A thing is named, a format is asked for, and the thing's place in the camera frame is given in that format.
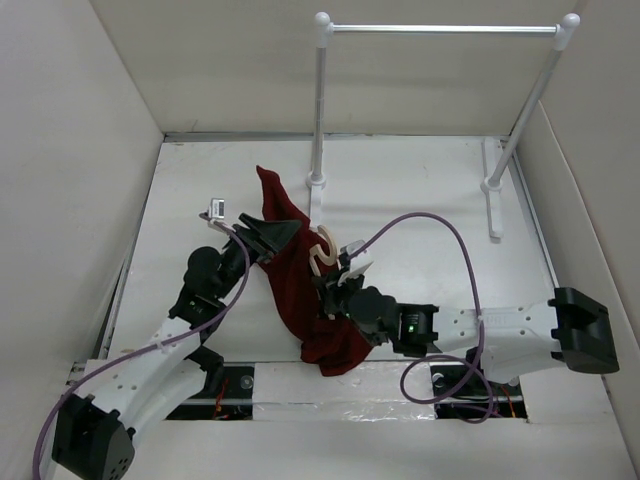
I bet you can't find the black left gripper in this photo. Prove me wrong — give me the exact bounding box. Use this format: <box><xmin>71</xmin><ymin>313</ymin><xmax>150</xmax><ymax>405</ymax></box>
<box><xmin>214</xmin><ymin>214</ymin><xmax>299</xmax><ymax>299</ymax></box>

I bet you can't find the dark red t shirt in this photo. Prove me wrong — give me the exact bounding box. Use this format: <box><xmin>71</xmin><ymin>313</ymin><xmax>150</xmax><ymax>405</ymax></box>
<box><xmin>256</xmin><ymin>166</ymin><xmax>372</xmax><ymax>377</ymax></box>

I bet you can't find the beige wooden hanger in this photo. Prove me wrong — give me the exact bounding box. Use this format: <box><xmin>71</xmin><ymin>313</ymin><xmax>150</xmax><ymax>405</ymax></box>
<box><xmin>309</xmin><ymin>225</ymin><xmax>339</xmax><ymax>278</ymax></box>

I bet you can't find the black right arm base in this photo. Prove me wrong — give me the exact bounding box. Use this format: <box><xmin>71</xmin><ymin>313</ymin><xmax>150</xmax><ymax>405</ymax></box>
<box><xmin>430</xmin><ymin>354</ymin><xmax>528</xmax><ymax>423</ymax></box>

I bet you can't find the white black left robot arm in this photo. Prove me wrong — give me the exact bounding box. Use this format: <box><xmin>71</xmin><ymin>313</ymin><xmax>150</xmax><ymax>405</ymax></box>
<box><xmin>51</xmin><ymin>214</ymin><xmax>302</xmax><ymax>479</ymax></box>

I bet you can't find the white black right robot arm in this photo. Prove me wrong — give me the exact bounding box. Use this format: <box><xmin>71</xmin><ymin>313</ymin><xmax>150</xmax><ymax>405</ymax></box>
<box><xmin>312</xmin><ymin>273</ymin><xmax>619</xmax><ymax>393</ymax></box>

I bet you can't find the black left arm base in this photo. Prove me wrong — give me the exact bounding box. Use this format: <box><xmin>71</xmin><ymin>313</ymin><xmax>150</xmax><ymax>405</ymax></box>
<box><xmin>166</xmin><ymin>362</ymin><xmax>256</xmax><ymax>421</ymax></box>

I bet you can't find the white metal clothes rack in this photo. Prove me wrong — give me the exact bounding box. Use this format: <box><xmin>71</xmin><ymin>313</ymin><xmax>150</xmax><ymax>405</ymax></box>
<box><xmin>306</xmin><ymin>12</ymin><xmax>581</xmax><ymax>241</ymax></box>

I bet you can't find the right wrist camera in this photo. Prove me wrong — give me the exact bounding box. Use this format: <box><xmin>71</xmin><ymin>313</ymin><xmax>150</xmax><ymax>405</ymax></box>
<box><xmin>338</xmin><ymin>240</ymin><xmax>373</xmax><ymax>285</ymax></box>

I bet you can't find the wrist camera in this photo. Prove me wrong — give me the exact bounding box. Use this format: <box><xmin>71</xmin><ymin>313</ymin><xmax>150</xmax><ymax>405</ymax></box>
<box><xmin>207</xmin><ymin>198</ymin><xmax>225</xmax><ymax>221</ymax></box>
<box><xmin>338</xmin><ymin>240</ymin><xmax>373</xmax><ymax>285</ymax></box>

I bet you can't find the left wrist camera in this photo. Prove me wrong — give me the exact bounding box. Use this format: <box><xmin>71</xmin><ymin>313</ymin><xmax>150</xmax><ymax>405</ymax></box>
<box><xmin>207</xmin><ymin>198</ymin><xmax>225</xmax><ymax>221</ymax></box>

